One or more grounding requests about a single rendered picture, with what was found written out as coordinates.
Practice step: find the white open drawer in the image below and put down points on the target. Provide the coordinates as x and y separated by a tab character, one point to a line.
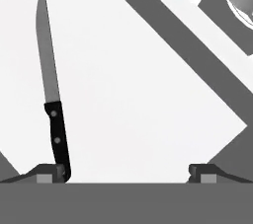
131	86

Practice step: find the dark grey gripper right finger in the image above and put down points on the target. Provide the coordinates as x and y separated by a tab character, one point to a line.
207	172

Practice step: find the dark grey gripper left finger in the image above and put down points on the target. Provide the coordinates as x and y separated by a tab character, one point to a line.
46	172

